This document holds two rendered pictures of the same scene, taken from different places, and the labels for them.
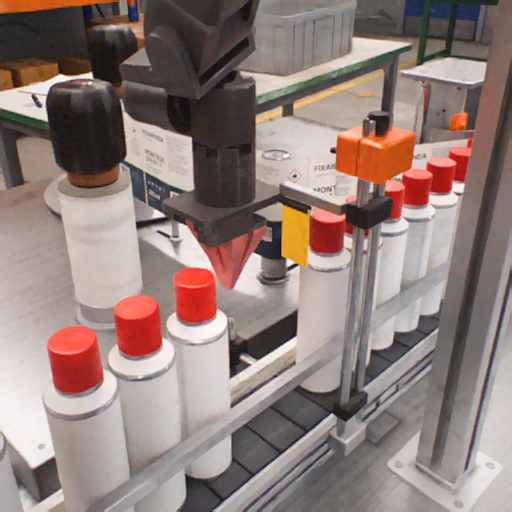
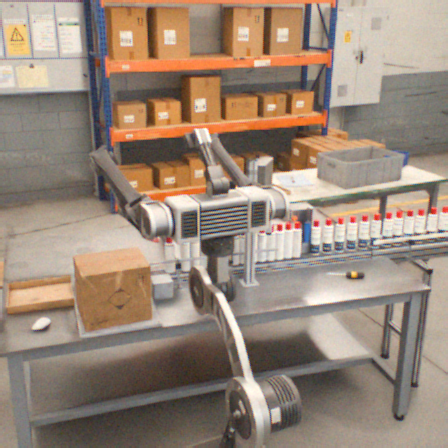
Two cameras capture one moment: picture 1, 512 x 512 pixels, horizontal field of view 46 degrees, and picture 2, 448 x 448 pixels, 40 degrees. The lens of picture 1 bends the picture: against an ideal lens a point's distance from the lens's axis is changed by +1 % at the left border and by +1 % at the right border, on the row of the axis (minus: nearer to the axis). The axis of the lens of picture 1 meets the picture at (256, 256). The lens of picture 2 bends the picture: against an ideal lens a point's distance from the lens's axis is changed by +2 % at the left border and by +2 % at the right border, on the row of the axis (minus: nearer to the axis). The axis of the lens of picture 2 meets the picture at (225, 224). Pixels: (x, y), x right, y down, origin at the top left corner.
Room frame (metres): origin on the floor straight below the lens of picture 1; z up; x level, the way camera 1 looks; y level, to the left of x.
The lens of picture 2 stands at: (-2.15, -1.41, 2.23)
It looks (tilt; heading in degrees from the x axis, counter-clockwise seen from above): 21 degrees down; 28
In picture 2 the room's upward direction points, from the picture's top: straight up
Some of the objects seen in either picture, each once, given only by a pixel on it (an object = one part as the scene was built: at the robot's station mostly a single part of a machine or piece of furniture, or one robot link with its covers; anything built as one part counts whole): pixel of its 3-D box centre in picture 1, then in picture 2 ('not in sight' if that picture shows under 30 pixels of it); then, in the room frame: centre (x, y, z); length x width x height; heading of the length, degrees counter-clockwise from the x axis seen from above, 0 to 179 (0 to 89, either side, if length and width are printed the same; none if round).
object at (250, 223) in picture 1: (217, 250); not in sight; (0.51, 0.04, 1.06); 0.07 x 0.07 x 0.09; 46
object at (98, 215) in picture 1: (98, 208); not in sight; (0.66, 0.19, 1.03); 0.09 x 0.09 x 0.30
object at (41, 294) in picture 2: not in sight; (40, 294); (-0.19, 0.64, 0.85); 0.30 x 0.26 x 0.04; 135
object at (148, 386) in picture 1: (147, 411); (194, 251); (0.37, 0.09, 0.98); 0.05 x 0.05 x 0.20
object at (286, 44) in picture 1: (283, 32); (359, 166); (2.75, -0.12, 0.91); 0.60 x 0.40 x 0.22; 146
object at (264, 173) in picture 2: not in sight; (259, 178); (0.54, -0.20, 1.38); 0.17 x 0.10 x 0.19; 10
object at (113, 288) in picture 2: not in sight; (112, 287); (-0.18, 0.20, 0.99); 0.30 x 0.24 x 0.27; 139
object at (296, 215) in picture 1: (295, 232); not in sight; (0.47, -0.03, 1.09); 0.03 x 0.01 x 0.06; 45
